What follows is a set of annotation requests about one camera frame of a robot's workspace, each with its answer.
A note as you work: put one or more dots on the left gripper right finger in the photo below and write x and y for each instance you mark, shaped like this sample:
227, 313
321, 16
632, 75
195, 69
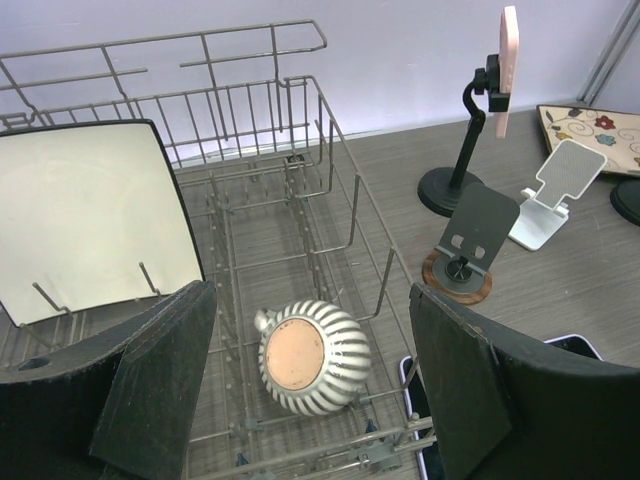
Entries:
507, 406

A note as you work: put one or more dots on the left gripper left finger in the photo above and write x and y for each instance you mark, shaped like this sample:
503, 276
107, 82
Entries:
117, 405

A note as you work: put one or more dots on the lavender case phone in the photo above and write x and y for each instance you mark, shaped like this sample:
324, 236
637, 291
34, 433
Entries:
428, 459

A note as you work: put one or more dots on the black case phone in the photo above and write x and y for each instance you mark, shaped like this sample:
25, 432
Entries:
576, 344

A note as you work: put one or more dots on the grey wire dish rack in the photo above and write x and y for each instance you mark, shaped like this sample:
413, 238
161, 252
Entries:
280, 210

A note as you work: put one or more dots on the black tall phone stand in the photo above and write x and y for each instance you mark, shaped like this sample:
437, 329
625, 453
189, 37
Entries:
440, 189

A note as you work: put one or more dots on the black round phone stand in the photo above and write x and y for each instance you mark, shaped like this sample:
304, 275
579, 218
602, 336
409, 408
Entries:
625, 199

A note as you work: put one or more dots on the pink case phone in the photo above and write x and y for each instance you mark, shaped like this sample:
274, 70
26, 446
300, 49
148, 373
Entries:
507, 60

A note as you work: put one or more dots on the wooden base phone stand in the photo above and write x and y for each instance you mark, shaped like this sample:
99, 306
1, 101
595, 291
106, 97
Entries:
459, 266

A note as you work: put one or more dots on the white folding phone stand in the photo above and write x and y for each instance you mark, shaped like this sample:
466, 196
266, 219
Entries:
566, 174

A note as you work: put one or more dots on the white square plate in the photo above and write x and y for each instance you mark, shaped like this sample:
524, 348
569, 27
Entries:
91, 215

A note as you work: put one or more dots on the striped round mug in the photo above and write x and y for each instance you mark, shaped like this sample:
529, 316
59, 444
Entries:
314, 358

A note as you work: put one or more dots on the floral square coaster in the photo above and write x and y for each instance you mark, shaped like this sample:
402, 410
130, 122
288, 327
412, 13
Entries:
614, 134

